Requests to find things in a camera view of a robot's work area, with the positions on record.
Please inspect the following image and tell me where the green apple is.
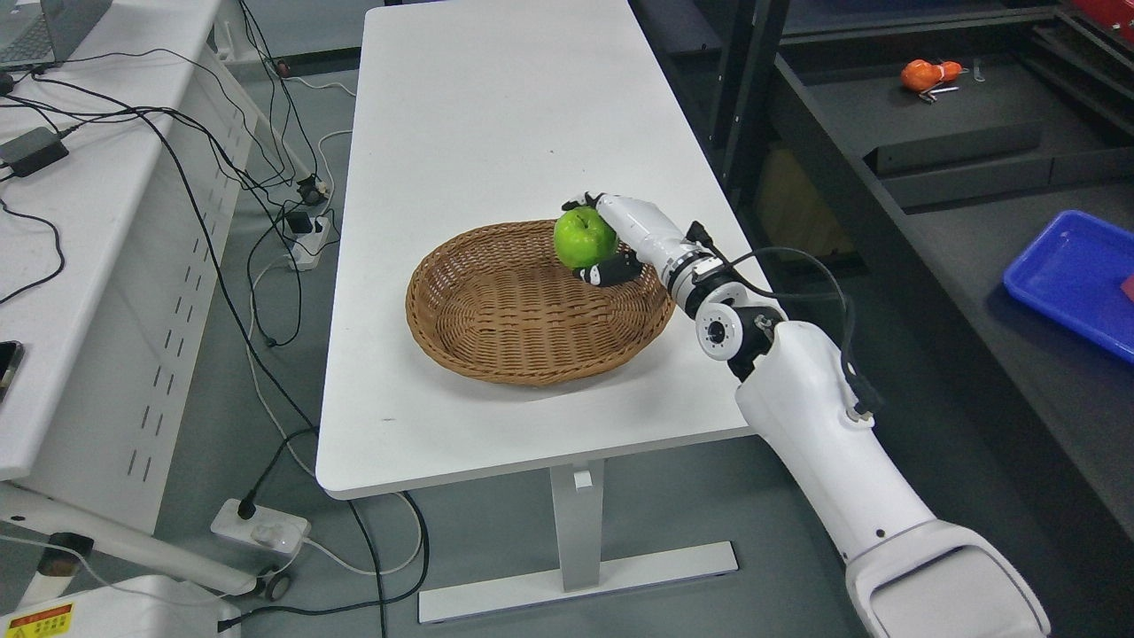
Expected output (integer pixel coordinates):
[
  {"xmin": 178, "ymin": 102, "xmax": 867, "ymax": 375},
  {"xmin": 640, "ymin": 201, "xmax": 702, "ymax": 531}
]
[{"xmin": 552, "ymin": 206, "xmax": 618, "ymax": 269}]

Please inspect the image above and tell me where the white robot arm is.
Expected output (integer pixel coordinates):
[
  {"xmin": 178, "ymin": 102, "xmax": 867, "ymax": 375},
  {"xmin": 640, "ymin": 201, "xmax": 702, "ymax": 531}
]
[{"xmin": 694, "ymin": 282, "xmax": 1052, "ymax": 637}]

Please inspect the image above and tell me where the white power strip near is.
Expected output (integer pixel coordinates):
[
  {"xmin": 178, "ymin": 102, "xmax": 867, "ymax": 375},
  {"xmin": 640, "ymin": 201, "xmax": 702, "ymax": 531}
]
[{"xmin": 209, "ymin": 497, "xmax": 312, "ymax": 558}]

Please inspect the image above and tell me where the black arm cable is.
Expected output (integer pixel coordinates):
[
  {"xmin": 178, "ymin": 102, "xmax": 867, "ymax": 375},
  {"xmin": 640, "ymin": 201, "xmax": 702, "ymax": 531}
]
[{"xmin": 687, "ymin": 222, "xmax": 885, "ymax": 419}]

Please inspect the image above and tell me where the orange toy fruit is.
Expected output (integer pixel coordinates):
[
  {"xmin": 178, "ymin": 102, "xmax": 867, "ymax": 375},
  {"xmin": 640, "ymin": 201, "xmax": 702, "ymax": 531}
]
[{"xmin": 899, "ymin": 59, "xmax": 963, "ymax": 93}]

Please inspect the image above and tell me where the white side desk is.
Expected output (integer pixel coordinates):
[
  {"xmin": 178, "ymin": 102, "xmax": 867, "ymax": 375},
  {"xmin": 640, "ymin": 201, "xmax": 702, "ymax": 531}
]
[{"xmin": 3, "ymin": 1, "xmax": 276, "ymax": 595}]

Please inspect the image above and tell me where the black power adapter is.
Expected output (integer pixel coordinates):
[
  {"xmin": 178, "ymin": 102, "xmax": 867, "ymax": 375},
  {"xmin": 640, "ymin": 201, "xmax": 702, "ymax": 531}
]
[{"xmin": 1, "ymin": 127, "xmax": 69, "ymax": 177}]

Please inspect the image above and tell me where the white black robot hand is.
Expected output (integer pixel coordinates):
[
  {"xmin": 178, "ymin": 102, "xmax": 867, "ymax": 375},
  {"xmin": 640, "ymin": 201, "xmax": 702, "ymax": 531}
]
[{"xmin": 562, "ymin": 192, "xmax": 695, "ymax": 282}]

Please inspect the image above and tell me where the grey laptop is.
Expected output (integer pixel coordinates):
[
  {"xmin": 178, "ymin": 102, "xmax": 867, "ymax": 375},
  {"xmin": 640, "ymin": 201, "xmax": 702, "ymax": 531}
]
[{"xmin": 1, "ymin": 1, "xmax": 111, "ymax": 73}]

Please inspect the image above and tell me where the white table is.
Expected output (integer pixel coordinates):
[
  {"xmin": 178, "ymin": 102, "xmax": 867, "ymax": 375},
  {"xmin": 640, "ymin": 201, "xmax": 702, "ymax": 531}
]
[{"xmin": 316, "ymin": 1, "xmax": 752, "ymax": 623}]

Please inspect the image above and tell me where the black smartphone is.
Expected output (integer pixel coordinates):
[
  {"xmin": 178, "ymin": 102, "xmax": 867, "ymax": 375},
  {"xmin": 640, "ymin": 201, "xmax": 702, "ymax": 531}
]
[{"xmin": 0, "ymin": 340, "xmax": 26, "ymax": 402}]

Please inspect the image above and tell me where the blue plastic tray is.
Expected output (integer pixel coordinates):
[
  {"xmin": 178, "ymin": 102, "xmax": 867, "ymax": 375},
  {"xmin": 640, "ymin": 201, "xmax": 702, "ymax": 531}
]
[{"xmin": 1002, "ymin": 210, "xmax": 1133, "ymax": 363}]

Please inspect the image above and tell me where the white power strip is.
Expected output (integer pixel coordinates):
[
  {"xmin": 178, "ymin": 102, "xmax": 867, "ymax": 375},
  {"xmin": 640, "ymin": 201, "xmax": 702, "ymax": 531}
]
[
  {"xmin": 289, "ymin": 215, "xmax": 332, "ymax": 272},
  {"xmin": 209, "ymin": 497, "xmax": 312, "ymax": 558}
]

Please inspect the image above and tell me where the white power strip far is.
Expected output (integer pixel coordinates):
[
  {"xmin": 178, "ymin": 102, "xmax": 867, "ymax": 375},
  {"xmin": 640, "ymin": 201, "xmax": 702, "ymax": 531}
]
[{"xmin": 289, "ymin": 215, "xmax": 332, "ymax": 272}]

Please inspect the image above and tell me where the brown wicker basket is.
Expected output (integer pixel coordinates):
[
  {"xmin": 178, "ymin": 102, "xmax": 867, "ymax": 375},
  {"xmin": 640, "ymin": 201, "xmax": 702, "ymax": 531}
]
[{"xmin": 405, "ymin": 221, "xmax": 675, "ymax": 386}]

